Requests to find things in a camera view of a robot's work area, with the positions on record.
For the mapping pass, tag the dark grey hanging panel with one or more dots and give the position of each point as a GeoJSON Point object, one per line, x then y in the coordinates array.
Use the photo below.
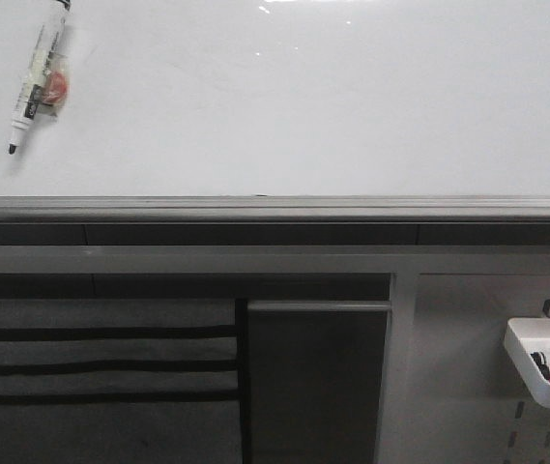
{"type": "Point", "coordinates": [316, 375]}

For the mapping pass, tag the white black-tipped whiteboard marker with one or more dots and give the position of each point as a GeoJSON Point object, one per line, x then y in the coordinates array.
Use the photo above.
{"type": "Point", "coordinates": [39, 68]}

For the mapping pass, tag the grey fabric pocket organizer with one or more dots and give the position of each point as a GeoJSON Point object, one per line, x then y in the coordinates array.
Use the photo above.
{"type": "Point", "coordinates": [120, 381]}

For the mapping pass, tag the white slotted pegboard panel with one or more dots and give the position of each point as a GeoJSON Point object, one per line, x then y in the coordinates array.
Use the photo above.
{"type": "Point", "coordinates": [451, 393]}

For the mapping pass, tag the white whiteboard with metal frame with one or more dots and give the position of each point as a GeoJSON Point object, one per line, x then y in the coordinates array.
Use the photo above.
{"type": "Point", "coordinates": [278, 110]}

